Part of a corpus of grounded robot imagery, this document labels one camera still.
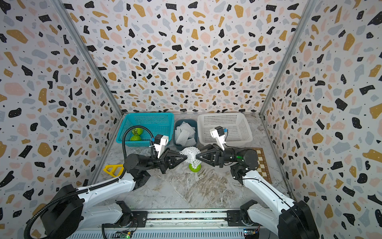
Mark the wooden chessboard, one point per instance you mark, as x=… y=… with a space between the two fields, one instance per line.
x=263 y=167

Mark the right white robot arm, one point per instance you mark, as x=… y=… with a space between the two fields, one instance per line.
x=282 y=215

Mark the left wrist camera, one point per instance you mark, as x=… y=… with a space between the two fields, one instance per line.
x=160 y=142

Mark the yellow triangular plastic piece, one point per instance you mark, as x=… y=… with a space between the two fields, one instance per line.
x=114 y=170

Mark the teal plastic basket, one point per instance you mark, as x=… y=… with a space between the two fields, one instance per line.
x=157 y=123

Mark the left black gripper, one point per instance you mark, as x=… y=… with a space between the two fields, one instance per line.
x=168 y=161

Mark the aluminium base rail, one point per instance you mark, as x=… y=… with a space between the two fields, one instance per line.
x=191 y=224

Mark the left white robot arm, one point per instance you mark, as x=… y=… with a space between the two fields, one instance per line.
x=77 y=208

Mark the white foam net sleeve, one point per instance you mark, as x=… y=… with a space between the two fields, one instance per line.
x=191 y=153

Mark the pile of white foam nets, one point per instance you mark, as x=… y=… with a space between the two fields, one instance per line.
x=186 y=131

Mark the white plastic basket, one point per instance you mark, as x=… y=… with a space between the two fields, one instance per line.
x=239 y=132

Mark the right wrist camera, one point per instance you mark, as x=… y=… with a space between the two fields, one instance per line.
x=219 y=134

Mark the green custard apple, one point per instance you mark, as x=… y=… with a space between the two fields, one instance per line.
x=197 y=169
x=135 y=138
x=137 y=131

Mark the dark teal small bin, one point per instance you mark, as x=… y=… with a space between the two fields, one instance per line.
x=193 y=138

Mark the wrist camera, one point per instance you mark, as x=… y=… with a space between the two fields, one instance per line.
x=160 y=142
x=219 y=134

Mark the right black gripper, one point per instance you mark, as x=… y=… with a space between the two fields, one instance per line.
x=219 y=159

